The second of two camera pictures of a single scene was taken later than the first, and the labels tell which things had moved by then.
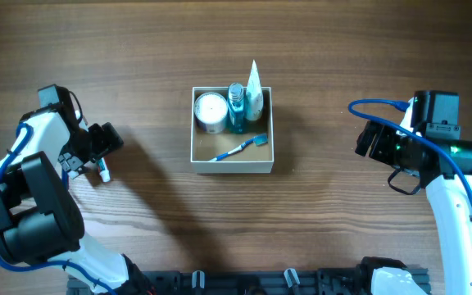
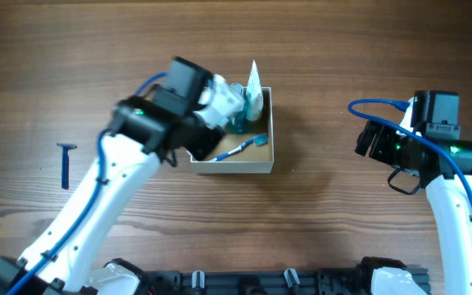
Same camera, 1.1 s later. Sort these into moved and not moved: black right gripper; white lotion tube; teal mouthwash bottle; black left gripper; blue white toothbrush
Moved: teal mouthwash bottle; black left gripper
Not moved: black right gripper; white lotion tube; blue white toothbrush
